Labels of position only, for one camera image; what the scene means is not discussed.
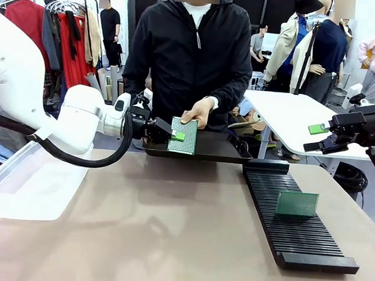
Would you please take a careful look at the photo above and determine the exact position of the mannequin with navy top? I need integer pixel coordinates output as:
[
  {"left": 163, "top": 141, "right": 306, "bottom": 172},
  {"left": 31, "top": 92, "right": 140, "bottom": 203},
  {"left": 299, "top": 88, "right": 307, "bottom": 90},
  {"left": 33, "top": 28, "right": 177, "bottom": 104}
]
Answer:
[{"left": 299, "top": 0, "right": 357, "bottom": 107}]

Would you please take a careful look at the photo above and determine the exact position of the person in black t-shirt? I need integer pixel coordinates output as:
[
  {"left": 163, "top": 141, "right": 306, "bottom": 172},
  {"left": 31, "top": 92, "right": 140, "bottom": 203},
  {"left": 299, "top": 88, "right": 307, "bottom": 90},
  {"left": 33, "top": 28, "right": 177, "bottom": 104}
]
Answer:
[{"left": 95, "top": 0, "right": 127, "bottom": 73}]

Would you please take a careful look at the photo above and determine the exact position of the person's right forearm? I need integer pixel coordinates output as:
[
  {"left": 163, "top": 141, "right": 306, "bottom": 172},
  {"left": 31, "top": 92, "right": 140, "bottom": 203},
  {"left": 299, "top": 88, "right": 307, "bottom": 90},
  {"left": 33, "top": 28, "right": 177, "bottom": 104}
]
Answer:
[{"left": 121, "top": 65, "right": 152, "bottom": 98}]

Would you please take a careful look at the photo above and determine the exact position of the coiled black cable bundle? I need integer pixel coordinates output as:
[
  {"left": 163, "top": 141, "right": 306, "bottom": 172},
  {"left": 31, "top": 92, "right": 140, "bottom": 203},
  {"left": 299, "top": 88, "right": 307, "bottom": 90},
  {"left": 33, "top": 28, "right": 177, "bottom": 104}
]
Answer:
[{"left": 332, "top": 161, "right": 370, "bottom": 194}]

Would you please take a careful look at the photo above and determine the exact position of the mannequin with beige coat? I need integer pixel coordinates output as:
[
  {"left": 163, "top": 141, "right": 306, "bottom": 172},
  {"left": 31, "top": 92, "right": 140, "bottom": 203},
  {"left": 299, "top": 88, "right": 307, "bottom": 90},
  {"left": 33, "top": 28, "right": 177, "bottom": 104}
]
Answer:
[{"left": 262, "top": 0, "right": 324, "bottom": 95}]

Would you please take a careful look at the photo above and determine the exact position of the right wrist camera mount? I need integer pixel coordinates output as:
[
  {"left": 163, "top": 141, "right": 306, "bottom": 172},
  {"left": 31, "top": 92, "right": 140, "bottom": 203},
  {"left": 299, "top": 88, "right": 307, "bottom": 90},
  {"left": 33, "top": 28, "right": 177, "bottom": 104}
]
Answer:
[{"left": 341, "top": 82, "right": 375, "bottom": 112}]

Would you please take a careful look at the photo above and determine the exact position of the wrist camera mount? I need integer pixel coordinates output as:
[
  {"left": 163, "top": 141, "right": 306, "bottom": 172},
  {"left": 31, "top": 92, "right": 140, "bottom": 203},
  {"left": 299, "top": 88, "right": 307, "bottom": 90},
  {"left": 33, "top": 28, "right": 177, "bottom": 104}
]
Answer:
[
  {"left": 341, "top": 82, "right": 375, "bottom": 112},
  {"left": 132, "top": 88, "right": 154, "bottom": 111}
]

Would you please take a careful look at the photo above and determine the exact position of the beige garment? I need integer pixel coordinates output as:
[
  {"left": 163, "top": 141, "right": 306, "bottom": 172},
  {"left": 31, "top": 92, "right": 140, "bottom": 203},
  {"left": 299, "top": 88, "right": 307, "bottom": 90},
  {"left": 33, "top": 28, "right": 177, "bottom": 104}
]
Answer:
[{"left": 81, "top": 8, "right": 104, "bottom": 68}]

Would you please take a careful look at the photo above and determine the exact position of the white work table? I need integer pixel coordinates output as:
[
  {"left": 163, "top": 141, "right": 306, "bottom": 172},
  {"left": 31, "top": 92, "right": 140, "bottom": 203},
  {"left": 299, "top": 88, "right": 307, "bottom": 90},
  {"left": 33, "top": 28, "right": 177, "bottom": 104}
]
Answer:
[{"left": 239, "top": 89, "right": 375, "bottom": 172}]

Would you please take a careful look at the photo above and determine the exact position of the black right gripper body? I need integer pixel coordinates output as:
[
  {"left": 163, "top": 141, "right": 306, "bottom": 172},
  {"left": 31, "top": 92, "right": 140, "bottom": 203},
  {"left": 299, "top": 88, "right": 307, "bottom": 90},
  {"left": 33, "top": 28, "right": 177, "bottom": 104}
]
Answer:
[{"left": 329, "top": 103, "right": 375, "bottom": 153}]

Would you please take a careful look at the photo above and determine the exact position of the clear plastic container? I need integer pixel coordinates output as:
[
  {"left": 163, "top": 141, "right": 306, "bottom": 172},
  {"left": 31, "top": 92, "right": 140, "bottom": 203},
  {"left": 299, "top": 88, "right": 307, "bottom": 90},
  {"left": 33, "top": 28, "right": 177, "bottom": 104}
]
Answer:
[{"left": 0, "top": 137, "right": 94, "bottom": 224}]

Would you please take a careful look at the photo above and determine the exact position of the person's left hand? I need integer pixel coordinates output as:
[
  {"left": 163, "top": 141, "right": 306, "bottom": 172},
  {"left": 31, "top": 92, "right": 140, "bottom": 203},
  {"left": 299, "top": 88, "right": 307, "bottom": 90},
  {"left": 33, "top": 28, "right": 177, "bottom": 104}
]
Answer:
[{"left": 179, "top": 96, "right": 217, "bottom": 131}]

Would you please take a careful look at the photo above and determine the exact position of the person's left forearm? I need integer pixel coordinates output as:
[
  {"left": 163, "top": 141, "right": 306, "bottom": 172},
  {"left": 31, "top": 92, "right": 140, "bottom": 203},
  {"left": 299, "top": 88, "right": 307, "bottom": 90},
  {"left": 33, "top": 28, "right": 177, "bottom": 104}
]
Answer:
[{"left": 208, "top": 76, "right": 253, "bottom": 113}]

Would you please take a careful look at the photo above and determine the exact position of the red blouse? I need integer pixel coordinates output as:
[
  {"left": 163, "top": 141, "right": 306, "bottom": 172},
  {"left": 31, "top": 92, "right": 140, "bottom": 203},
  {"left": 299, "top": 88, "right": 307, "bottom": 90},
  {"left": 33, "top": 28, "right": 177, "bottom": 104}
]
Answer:
[{"left": 0, "top": 0, "right": 55, "bottom": 72}]

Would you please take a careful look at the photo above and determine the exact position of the person's black jacket torso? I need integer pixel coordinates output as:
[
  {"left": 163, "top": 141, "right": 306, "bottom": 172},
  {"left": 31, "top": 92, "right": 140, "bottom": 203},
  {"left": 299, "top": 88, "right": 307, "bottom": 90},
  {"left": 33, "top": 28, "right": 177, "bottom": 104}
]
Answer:
[{"left": 119, "top": 0, "right": 258, "bottom": 135}]

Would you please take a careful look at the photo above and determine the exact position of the black slotted PCB rack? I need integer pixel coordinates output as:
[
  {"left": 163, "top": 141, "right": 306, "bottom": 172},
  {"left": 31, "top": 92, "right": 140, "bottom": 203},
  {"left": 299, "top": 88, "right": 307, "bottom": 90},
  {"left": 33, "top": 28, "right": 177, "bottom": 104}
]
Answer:
[{"left": 236, "top": 158, "right": 366, "bottom": 275}]

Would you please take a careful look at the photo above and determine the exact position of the dark grey coat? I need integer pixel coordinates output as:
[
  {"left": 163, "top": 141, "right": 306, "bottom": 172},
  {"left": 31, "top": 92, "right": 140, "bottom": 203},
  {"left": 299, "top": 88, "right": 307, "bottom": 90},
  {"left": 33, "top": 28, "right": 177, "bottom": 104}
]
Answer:
[{"left": 39, "top": 0, "right": 68, "bottom": 73}]

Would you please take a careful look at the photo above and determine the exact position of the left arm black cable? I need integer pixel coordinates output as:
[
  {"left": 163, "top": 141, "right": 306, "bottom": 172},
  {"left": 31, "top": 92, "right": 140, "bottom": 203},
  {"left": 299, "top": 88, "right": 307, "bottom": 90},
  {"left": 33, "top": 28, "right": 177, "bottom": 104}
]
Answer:
[{"left": 0, "top": 102, "right": 136, "bottom": 172}]

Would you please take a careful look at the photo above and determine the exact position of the green plastic object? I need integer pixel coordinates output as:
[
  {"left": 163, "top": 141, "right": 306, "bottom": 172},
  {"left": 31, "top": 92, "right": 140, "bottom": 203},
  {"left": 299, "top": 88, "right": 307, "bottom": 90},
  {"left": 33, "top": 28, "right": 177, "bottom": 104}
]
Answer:
[{"left": 254, "top": 134, "right": 280, "bottom": 151}]

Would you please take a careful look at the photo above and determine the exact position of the grey paper roll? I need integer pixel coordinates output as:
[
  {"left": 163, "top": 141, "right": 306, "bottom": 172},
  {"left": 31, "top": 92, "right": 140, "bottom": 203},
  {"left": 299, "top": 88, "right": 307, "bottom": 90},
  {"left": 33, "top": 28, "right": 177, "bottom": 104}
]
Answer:
[{"left": 83, "top": 71, "right": 105, "bottom": 93}]

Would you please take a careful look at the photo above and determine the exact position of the red long dress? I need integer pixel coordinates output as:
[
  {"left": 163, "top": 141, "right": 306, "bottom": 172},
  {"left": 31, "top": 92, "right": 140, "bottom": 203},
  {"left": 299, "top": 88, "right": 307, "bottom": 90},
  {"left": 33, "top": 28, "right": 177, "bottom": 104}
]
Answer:
[{"left": 53, "top": 11, "right": 101, "bottom": 91}]

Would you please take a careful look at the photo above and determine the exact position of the white wristwatch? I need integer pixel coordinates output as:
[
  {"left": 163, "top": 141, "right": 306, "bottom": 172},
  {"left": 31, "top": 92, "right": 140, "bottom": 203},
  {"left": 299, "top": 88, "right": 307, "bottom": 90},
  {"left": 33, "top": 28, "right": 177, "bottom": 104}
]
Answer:
[{"left": 207, "top": 96, "right": 221, "bottom": 112}]

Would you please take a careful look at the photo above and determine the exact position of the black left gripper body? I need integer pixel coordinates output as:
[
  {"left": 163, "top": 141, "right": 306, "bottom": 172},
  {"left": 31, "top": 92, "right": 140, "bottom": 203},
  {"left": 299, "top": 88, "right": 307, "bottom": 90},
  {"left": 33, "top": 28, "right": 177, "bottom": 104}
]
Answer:
[{"left": 127, "top": 106, "right": 174, "bottom": 146}]

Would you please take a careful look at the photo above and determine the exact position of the tall grey cardboard tube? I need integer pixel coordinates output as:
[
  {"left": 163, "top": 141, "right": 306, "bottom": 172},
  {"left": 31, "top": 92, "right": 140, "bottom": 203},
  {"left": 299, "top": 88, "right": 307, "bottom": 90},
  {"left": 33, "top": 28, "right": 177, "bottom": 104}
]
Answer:
[{"left": 107, "top": 64, "right": 121, "bottom": 104}]

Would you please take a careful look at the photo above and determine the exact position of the green PCB board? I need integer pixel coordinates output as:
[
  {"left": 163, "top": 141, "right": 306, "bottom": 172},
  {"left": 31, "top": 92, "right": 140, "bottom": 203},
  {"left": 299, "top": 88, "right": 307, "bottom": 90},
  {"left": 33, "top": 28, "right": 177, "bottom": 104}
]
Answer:
[
  {"left": 275, "top": 191, "right": 320, "bottom": 219},
  {"left": 167, "top": 115, "right": 199, "bottom": 156}
]

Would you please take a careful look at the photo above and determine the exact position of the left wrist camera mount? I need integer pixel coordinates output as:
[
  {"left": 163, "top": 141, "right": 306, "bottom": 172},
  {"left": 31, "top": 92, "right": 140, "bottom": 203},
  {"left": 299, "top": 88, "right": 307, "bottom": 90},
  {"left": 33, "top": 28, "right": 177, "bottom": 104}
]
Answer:
[{"left": 132, "top": 88, "right": 154, "bottom": 111}]

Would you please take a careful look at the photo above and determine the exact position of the black clothes rack frame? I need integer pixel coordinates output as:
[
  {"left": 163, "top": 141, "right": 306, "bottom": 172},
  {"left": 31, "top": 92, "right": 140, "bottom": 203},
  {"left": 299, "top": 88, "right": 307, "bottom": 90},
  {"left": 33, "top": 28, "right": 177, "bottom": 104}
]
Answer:
[{"left": 0, "top": 0, "right": 103, "bottom": 78}]

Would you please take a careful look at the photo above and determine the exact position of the black rectangular tray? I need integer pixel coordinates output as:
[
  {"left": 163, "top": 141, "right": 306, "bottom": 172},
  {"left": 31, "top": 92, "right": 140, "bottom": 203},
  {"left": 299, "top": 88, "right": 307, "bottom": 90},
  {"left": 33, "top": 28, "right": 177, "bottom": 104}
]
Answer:
[{"left": 140, "top": 127, "right": 254, "bottom": 165}]

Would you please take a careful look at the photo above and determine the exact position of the black scarf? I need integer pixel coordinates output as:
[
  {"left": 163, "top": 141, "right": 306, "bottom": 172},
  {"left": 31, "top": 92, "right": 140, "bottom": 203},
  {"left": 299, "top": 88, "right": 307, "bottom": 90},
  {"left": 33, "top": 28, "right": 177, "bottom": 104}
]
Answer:
[{"left": 62, "top": 10, "right": 84, "bottom": 62}]

